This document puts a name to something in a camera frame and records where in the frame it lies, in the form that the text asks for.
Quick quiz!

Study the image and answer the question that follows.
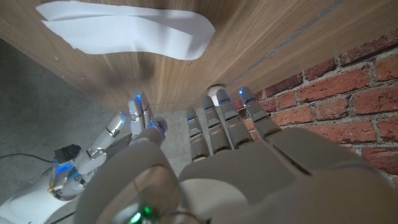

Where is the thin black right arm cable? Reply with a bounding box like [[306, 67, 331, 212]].
[[0, 153, 56, 164]]

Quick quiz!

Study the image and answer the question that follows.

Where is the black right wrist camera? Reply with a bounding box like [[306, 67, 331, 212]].
[[53, 144, 82, 164]]

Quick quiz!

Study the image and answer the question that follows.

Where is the red brick wall backdrop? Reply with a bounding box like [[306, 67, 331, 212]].
[[231, 29, 398, 187]]

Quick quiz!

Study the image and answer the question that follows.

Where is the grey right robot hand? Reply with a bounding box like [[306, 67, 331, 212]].
[[73, 91, 155, 182]]

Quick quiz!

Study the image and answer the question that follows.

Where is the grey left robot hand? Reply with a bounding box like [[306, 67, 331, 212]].
[[73, 86, 398, 224]]

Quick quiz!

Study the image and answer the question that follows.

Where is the white receipt paper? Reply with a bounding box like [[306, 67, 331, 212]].
[[35, 0, 216, 61]]

